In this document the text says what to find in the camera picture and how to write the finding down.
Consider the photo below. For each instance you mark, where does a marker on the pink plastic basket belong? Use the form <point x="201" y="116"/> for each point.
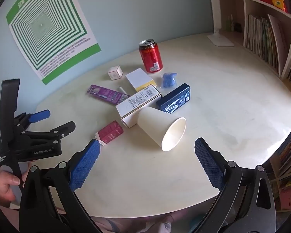
<point x="287" y="197"/>

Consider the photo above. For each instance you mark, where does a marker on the green striped wall poster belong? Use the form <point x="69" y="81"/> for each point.
<point x="43" y="26"/>

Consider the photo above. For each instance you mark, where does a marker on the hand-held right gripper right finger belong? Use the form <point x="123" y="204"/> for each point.
<point x="208" y="165"/>

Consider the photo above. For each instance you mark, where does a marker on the white paper cup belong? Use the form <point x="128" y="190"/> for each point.
<point x="155" y="126"/>

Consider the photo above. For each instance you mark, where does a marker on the small magenta box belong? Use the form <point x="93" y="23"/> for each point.
<point x="110" y="132"/>

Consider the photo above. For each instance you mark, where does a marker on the person's left hand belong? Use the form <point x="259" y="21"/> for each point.
<point x="3" y="184"/>

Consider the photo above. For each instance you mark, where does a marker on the small white cube box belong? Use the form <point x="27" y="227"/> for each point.
<point x="115" y="72"/>

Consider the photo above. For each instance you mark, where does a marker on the red soda can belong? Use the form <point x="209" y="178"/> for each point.
<point x="151" y="55"/>

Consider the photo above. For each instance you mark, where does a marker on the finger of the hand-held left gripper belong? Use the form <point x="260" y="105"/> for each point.
<point x="40" y="116"/>
<point x="63" y="129"/>

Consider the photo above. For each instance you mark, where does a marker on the purple packet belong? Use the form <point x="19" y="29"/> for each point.
<point x="104" y="93"/>

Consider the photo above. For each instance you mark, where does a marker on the white and yellow box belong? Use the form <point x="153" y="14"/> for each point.
<point x="139" y="77"/>

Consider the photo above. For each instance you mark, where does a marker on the small white stick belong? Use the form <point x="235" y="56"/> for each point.
<point x="122" y="89"/>

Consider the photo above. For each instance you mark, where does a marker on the blue glove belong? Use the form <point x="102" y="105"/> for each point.
<point x="168" y="79"/>

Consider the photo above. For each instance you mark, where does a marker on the small green bottle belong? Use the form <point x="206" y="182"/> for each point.
<point x="231" y="24"/>

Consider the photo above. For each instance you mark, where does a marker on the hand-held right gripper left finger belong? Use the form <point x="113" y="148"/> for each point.
<point x="87" y="165"/>

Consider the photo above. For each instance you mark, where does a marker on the white desk lamp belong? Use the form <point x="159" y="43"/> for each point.
<point x="220" y="38"/>

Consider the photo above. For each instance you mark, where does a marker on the white desk shelf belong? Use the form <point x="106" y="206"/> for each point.
<point x="249" y="4"/>

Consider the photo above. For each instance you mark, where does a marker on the long white barcode box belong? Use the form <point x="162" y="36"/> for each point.
<point x="135" y="102"/>

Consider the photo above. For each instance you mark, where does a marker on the dark blue box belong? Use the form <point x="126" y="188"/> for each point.
<point x="174" y="99"/>

